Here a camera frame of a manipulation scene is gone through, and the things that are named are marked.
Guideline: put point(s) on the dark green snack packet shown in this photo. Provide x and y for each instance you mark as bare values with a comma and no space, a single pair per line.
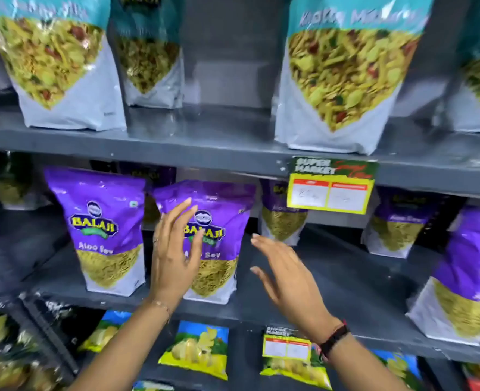
9,183

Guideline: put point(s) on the yellow green shelf price label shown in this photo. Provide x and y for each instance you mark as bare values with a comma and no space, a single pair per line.
329,191
287,348

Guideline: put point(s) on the grey metal shelf board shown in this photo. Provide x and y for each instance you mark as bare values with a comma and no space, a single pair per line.
223,152
354,289

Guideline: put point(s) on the person's left thumb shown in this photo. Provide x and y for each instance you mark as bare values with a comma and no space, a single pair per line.
196,250

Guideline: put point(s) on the person's left middle finger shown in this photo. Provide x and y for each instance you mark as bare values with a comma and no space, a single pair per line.
167,230

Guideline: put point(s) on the person's left hand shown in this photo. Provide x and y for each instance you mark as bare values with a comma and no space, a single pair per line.
168,268

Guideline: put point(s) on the person's right hand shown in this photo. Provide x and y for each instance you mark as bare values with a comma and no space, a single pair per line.
295,289

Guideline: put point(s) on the person's right thumb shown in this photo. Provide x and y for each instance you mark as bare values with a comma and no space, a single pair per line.
263,280

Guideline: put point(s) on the person's right forearm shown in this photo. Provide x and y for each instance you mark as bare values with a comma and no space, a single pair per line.
358,368

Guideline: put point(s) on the blue yellow chips packet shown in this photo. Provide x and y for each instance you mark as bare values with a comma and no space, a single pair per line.
295,372
103,333
197,350
399,368
152,387

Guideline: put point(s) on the black red wristband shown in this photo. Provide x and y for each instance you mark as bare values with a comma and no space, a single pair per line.
333,340

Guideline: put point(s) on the row of purple snack packets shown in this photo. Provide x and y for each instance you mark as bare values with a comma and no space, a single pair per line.
105,207

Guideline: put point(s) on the person's left forearm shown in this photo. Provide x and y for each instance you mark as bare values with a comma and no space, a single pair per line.
119,354

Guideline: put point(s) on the teal white snack packet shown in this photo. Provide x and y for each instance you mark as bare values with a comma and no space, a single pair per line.
150,56
478,85
60,69
342,85

